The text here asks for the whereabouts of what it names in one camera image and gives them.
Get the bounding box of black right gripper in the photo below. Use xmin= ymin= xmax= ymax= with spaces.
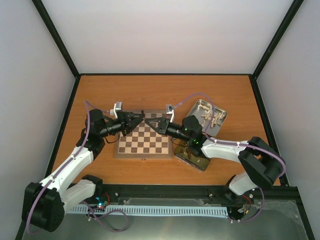
xmin=144 ymin=117 xmax=192 ymax=143

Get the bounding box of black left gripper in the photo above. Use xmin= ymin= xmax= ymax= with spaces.
xmin=99 ymin=111 xmax=144 ymax=138

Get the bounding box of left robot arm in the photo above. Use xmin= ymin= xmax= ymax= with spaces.
xmin=21 ymin=109 xmax=145 ymax=232

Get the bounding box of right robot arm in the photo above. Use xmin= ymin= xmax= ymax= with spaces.
xmin=144 ymin=115 xmax=286 ymax=203

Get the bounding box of wooden folding chess board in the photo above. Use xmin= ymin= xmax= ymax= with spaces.
xmin=114 ymin=121 xmax=173 ymax=160

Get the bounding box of pile of dark chess pieces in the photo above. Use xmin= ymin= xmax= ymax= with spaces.
xmin=175 ymin=140 xmax=199 ymax=160

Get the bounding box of pile of white chess pieces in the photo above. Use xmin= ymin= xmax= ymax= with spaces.
xmin=198 ymin=104 xmax=227 ymax=128

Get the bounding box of small green circuit board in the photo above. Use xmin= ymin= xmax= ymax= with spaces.
xmin=89 ymin=196 xmax=110 ymax=209

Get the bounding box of gold tin tray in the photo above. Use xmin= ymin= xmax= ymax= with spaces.
xmin=173 ymin=143 xmax=211 ymax=172

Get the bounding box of silver tin tray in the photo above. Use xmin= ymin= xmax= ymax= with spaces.
xmin=187 ymin=99 xmax=228 ymax=137

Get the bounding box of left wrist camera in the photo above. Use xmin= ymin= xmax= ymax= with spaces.
xmin=109 ymin=101 xmax=123 ymax=119

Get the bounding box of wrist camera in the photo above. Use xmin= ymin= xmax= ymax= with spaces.
xmin=165 ymin=104 xmax=175 ymax=123
xmin=109 ymin=101 xmax=123 ymax=119

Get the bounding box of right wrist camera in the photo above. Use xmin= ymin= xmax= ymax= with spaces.
xmin=165 ymin=104 xmax=175 ymax=123

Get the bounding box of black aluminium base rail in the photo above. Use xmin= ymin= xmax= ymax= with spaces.
xmin=97 ymin=184 xmax=301 ymax=206

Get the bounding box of light blue cable duct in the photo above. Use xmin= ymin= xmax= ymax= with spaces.
xmin=69 ymin=204 xmax=229 ymax=217

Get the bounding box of black frame post left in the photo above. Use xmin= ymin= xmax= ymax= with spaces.
xmin=32 ymin=0 xmax=80 ymax=79

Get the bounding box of black frame post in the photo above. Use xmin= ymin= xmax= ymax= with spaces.
xmin=32 ymin=0 xmax=80 ymax=79
xmin=252 ymin=0 xmax=304 ymax=80

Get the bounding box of black frame post right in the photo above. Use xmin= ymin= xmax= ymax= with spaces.
xmin=252 ymin=0 xmax=304 ymax=80

